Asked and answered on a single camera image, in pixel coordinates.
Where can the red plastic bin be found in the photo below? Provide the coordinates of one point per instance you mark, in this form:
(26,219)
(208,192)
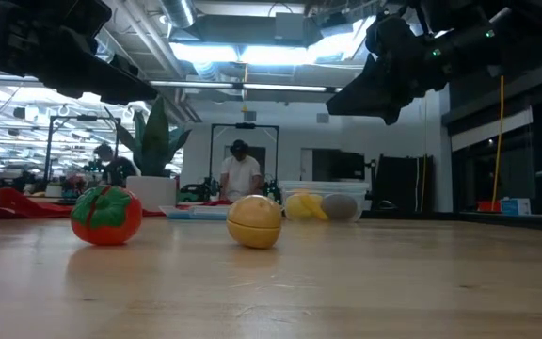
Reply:
(489,207)

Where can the black aluminium table frame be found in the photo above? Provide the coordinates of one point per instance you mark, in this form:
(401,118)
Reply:
(511,222)

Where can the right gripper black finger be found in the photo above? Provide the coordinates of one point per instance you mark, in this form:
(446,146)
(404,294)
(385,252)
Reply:
(370,99)

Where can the yellow toy lemon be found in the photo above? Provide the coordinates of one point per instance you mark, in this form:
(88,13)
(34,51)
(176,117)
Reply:
(295,207)

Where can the artificial plant in white pot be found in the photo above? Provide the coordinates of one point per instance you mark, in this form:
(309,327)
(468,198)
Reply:
(153,188)

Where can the small yellow toy banana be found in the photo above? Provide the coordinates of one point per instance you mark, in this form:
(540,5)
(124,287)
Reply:
(315,207)

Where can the grey ceiling box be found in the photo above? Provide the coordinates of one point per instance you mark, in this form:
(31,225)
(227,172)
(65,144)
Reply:
(290,28)

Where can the clear lid with blue rim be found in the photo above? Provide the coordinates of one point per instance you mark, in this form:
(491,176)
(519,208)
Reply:
(196,213)

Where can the long ceiling light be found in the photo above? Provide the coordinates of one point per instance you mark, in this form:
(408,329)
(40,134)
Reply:
(252,86)

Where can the black folding panel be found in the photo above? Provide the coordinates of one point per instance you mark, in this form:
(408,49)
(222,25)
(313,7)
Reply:
(403,183)

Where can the black background screen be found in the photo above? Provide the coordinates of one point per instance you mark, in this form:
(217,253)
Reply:
(341,165)

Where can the brown toy kiwi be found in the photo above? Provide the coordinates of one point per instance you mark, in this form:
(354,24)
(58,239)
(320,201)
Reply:
(341,207)

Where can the black background robot arm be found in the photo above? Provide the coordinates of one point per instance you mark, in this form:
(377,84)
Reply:
(272,189)
(198,192)

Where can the black background robot frame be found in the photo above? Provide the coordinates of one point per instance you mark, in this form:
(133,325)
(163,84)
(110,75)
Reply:
(245,125)

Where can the silver ventilation duct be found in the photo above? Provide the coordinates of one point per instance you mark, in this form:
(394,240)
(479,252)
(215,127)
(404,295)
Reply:
(177,11)

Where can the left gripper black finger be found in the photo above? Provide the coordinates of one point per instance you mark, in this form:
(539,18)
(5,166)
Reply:
(111,82)

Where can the black background rack frame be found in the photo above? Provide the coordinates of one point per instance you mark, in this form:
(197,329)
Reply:
(83,117)

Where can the tan toy potato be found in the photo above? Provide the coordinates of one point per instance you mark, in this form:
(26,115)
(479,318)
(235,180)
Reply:
(254,221)

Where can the person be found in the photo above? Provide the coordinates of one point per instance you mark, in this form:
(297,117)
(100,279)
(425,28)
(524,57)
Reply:
(240,174)
(118,169)

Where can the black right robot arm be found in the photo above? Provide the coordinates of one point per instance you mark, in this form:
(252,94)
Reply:
(511,33)

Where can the red cloth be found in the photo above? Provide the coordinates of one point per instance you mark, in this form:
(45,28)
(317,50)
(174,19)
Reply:
(21,205)

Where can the blue and white box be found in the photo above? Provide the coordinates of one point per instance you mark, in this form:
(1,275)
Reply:
(515,207)

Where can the red toy tomato green top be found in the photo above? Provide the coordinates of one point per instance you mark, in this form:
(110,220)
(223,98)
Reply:
(106,226)

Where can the clear plastic tupperware container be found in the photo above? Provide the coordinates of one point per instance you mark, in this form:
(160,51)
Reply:
(327,186)

